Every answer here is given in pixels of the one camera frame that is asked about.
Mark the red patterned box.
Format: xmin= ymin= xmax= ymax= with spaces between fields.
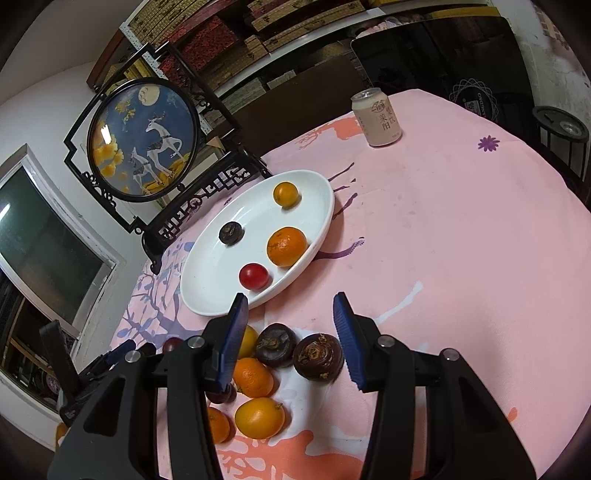
xmin=159 ymin=16 xmax=238 ymax=81

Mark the small orange kumquat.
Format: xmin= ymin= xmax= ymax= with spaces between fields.
xmin=272 ymin=181 xmax=302 ymax=209

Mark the round deer picture table screen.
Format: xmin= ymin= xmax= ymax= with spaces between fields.
xmin=64 ymin=41 xmax=273 ymax=275

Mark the black panel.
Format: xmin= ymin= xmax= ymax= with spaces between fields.
xmin=351 ymin=18 xmax=536 ymax=121

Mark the white oval plate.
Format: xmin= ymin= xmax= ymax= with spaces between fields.
xmin=180 ymin=170 xmax=335 ymax=317

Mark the red cherry tomato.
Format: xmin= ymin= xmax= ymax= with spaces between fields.
xmin=239 ymin=263 xmax=271 ymax=291

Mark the dark water chestnut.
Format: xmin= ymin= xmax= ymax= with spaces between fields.
xmin=218 ymin=222 xmax=244 ymax=246
xmin=254 ymin=323 xmax=298 ymax=368
xmin=293 ymin=333 xmax=345 ymax=381

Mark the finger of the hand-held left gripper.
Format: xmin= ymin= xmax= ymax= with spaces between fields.
xmin=39 ymin=322 xmax=83 ymax=400
xmin=79 ymin=340 xmax=155 ymax=386

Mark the pink printed tablecloth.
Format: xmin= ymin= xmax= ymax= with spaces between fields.
xmin=108 ymin=90 xmax=587 ymax=480

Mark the white framed window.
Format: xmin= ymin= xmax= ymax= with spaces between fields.
xmin=0 ymin=145 xmax=125 ymax=333

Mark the orange mandarin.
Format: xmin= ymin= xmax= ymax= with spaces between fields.
xmin=267 ymin=226 xmax=308 ymax=267
xmin=232 ymin=357 xmax=274 ymax=399
xmin=206 ymin=406 xmax=232 ymax=445

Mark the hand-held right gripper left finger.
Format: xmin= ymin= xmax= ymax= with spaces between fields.
xmin=47 ymin=292 xmax=250 ymax=480

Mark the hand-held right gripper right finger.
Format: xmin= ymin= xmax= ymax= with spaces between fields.
xmin=332 ymin=292 xmax=536 ymax=480

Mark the large yellow-orange kumquat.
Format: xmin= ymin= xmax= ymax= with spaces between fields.
xmin=235 ymin=397 xmax=286 ymax=439

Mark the beige drink can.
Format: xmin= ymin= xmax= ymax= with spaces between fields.
xmin=351 ymin=88 xmax=403 ymax=148

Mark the brown board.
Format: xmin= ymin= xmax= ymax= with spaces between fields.
xmin=233 ymin=55 xmax=370 ymax=155

